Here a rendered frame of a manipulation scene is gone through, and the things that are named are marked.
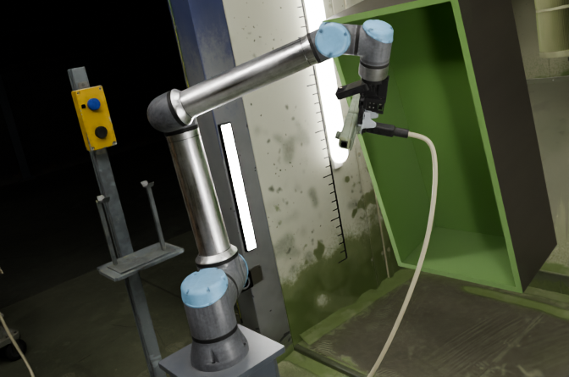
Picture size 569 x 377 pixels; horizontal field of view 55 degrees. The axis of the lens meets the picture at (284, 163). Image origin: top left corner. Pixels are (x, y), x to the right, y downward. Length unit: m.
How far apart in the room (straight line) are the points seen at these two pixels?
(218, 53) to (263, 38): 0.28
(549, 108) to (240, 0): 1.87
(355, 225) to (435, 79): 1.08
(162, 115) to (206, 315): 0.62
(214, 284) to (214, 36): 1.23
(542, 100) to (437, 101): 1.12
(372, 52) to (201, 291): 0.88
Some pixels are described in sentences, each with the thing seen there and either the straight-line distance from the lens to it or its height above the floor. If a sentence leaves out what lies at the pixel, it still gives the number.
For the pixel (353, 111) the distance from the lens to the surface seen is 1.86.
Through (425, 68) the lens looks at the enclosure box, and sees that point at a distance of 2.48.
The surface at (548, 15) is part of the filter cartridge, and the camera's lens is 3.10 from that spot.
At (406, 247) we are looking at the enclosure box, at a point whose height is 0.52.
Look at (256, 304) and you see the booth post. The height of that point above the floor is 0.36.
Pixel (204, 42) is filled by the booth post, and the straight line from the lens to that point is 2.51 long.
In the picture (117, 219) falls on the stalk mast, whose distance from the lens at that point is 2.54.
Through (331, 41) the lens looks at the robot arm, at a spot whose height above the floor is 1.56.
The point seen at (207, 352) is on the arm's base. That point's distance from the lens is 1.80.
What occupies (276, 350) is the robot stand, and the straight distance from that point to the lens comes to 1.83.
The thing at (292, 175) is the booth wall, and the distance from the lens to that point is 2.80.
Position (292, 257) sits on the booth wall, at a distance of 2.86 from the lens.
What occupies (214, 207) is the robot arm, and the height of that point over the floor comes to 1.09.
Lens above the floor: 1.58
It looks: 12 degrees down
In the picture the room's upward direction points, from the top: 11 degrees counter-clockwise
